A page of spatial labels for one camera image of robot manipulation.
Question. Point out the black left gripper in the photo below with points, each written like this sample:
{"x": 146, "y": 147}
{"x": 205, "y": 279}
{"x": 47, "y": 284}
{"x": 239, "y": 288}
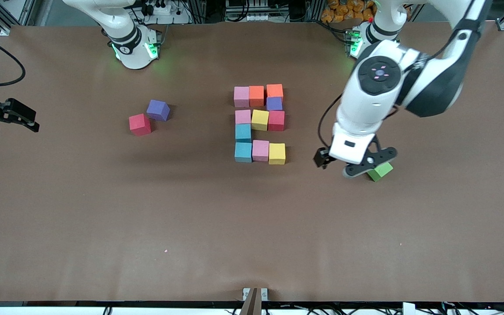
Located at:
{"x": 321, "y": 157}

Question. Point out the yellow foam block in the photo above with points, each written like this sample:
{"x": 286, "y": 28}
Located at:
{"x": 260, "y": 120}
{"x": 277, "y": 154}

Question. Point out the crimson foam block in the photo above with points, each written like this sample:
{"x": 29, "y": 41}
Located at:
{"x": 276, "y": 121}

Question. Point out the pink foam block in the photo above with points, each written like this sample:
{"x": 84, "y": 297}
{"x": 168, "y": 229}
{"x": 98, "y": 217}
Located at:
{"x": 243, "y": 117}
{"x": 260, "y": 150}
{"x": 242, "y": 97}

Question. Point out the dark purple foam block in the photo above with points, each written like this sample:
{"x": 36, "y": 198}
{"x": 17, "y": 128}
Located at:
{"x": 274, "y": 104}

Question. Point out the blue foam block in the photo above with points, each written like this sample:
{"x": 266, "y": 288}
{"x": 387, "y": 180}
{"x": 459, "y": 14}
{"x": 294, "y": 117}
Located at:
{"x": 243, "y": 152}
{"x": 243, "y": 133}

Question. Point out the orange foam block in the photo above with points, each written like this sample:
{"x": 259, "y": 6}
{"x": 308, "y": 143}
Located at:
{"x": 257, "y": 96}
{"x": 274, "y": 91}

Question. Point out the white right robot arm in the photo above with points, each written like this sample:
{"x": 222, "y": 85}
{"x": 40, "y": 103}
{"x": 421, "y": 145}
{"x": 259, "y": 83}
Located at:
{"x": 125, "y": 30}

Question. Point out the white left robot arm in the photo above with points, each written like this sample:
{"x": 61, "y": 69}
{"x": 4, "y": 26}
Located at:
{"x": 374, "y": 113}

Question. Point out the green foam block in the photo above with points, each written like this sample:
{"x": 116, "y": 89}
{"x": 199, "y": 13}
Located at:
{"x": 381, "y": 172}

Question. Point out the brown table cover mat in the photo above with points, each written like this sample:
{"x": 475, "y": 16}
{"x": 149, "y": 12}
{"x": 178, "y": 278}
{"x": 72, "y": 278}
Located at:
{"x": 252, "y": 245}

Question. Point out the red foam block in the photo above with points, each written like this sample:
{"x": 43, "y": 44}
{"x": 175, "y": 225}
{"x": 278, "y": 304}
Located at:
{"x": 140, "y": 124}

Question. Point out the light purple foam block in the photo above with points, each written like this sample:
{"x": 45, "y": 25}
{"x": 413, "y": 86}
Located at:
{"x": 158, "y": 110}

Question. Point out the pile of orange objects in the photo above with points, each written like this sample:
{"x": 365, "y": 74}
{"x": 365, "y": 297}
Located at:
{"x": 344, "y": 11}

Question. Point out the grey equipment rack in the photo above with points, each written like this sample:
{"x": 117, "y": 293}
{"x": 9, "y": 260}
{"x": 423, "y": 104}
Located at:
{"x": 252, "y": 13}

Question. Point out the white power strip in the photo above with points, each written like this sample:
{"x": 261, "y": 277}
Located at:
{"x": 160, "y": 9}

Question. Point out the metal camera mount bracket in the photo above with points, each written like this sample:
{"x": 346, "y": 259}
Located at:
{"x": 255, "y": 299}

